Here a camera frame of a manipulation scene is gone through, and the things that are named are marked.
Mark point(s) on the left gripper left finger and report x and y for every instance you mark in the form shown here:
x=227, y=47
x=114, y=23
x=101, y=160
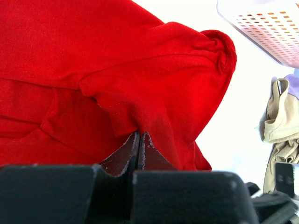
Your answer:
x=70, y=194

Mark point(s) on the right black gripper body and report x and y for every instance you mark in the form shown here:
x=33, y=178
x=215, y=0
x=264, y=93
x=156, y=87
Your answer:
x=280, y=206

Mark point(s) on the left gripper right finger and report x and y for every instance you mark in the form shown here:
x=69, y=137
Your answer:
x=163, y=195

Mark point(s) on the red t-shirt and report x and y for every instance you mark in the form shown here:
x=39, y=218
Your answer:
x=77, y=77

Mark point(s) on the beige t-shirt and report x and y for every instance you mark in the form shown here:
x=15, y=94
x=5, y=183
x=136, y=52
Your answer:
x=281, y=129

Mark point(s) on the purple t-shirt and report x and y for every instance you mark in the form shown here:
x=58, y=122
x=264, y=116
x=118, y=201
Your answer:
x=293, y=83

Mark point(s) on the white plastic basket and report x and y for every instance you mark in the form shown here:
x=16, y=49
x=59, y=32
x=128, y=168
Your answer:
x=273, y=25

